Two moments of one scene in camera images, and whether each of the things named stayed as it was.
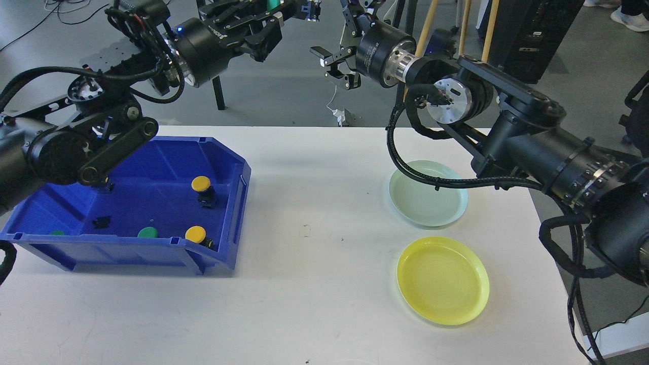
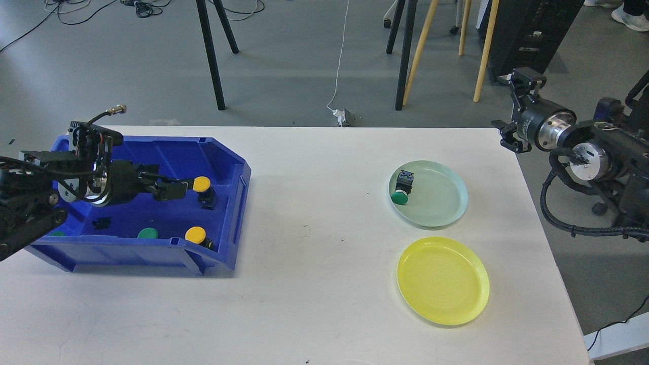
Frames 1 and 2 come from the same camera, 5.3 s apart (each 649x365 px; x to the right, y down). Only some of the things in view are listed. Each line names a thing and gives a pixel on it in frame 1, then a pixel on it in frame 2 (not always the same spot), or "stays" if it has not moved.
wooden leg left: (427, 23) stays
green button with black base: (289, 8) -> (404, 184)
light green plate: (420, 202) stays
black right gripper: (376, 39) -> (540, 120)
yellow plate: (443, 280) stays
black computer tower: (527, 34) stays
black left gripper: (205, 47) -> (124, 182)
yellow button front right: (197, 234) stays
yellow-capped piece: (207, 192) stays
